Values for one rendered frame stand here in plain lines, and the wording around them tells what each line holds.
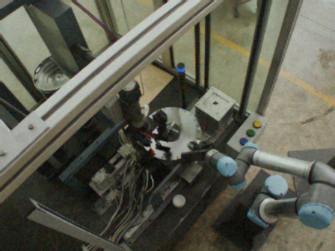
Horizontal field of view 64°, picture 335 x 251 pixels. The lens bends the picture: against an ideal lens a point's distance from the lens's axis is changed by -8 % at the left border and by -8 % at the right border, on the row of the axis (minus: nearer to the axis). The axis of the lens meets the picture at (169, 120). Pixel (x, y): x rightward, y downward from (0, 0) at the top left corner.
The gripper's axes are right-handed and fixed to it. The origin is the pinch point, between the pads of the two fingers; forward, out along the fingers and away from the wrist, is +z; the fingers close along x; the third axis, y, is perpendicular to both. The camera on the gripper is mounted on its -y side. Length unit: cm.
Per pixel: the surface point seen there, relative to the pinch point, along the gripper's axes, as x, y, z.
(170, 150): -3.8, -6.8, 8.5
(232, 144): -7.7, 26.9, -0.8
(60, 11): 71, -48, -11
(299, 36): 32, 214, 119
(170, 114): 10.9, 2.2, 22.8
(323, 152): -62, 145, 30
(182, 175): -20.5, -2.5, 7.6
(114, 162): -9.4, -34.8, 27.3
